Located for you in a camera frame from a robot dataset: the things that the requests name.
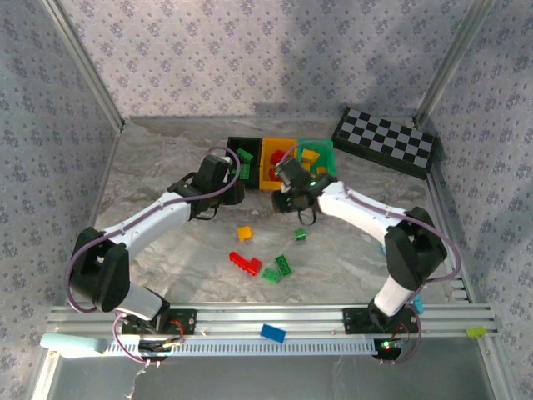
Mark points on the black and grey checkerboard box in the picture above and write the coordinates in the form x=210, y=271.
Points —
x=383, y=139

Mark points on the red long brick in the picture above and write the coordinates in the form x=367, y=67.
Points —
x=277, y=157
x=238, y=259

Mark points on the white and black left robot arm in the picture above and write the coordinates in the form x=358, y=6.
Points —
x=158, y=216

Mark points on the green square brick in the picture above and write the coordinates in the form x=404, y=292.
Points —
x=270, y=276

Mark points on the yellow square brick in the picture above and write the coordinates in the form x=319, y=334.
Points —
x=245, y=234
x=306, y=166
x=321, y=171
x=310, y=156

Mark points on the pale blue foam piece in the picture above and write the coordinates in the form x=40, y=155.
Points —
x=71, y=343

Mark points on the aluminium frame post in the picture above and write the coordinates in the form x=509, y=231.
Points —
x=454, y=62
x=83, y=66

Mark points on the blue flat brick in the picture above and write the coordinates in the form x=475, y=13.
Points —
x=272, y=333

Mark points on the black electronics board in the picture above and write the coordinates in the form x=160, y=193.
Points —
x=389, y=348
x=160, y=346

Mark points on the green two-by-four brick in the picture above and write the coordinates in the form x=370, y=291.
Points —
x=283, y=265
x=245, y=171
x=245, y=155

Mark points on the aluminium side rail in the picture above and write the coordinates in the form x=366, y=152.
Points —
x=441, y=204
x=104, y=183

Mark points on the long aluminium mounting rail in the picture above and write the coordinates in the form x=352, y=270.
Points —
x=270, y=314

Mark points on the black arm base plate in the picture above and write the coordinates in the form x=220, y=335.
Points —
x=354, y=321
x=187, y=323

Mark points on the green plastic bin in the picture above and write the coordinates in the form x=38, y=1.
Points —
x=329, y=156

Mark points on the lime green small brick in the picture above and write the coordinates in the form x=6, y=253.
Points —
x=476, y=332

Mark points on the black plastic bin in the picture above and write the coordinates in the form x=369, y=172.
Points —
x=254, y=146

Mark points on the yellow plastic bin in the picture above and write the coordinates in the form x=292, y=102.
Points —
x=266, y=184

